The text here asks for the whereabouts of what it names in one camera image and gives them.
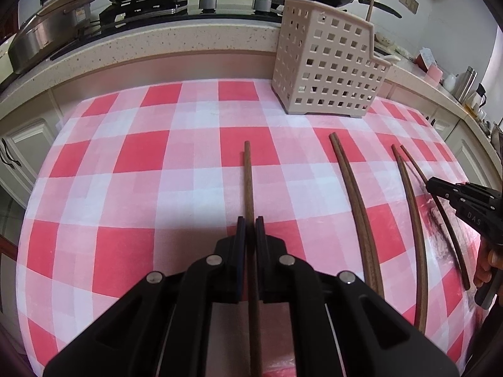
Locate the brown silver rice cooker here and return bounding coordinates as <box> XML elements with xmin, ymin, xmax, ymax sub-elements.
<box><xmin>8</xmin><ymin>0</ymin><xmax>97</xmax><ymax>74</ymax></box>

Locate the paper packet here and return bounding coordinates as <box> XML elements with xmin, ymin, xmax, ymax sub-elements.
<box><xmin>414</xmin><ymin>47</ymin><xmax>437</xmax><ymax>73</ymax></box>

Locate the white perforated utensil basket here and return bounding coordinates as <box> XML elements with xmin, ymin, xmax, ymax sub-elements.
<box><xmin>272</xmin><ymin>0</ymin><xmax>391</xmax><ymax>119</ymax></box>

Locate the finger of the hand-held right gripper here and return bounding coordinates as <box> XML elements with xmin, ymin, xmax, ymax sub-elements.
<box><xmin>456</xmin><ymin>182</ymin><xmax>503</xmax><ymax>204</ymax></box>
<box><xmin>428</xmin><ymin>177</ymin><xmax>492</xmax><ymax>213</ymax></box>

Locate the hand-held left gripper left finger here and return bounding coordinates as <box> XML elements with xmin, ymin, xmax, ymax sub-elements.
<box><xmin>42</xmin><ymin>216</ymin><xmax>246</xmax><ymax>377</ymax></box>

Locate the person's right hand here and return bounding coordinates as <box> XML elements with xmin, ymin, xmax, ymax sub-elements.
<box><xmin>473</xmin><ymin>241</ymin><xmax>503</xmax><ymax>289</ymax></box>

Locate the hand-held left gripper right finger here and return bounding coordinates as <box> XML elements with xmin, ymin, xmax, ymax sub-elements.
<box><xmin>255</xmin><ymin>216</ymin><xmax>460</xmax><ymax>377</ymax></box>

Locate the steel thermos flask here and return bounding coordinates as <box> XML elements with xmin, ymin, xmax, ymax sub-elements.
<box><xmin>456</xmin><ymin>67</ymin><xmax>478</xmax><ymax>103</ymax></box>

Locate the red white checkered tablecloth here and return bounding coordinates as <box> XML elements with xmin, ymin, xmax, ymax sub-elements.
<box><xmin>16</xmin><ymin>79</ymin><xmax>488</xmax><ymax>377</ymax></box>

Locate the black glass gas stove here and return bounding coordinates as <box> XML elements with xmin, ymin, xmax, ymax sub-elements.
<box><xmin>51</xmin><ymin>0</ymin><xmax>287</xmax><ymax>61</ymax></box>

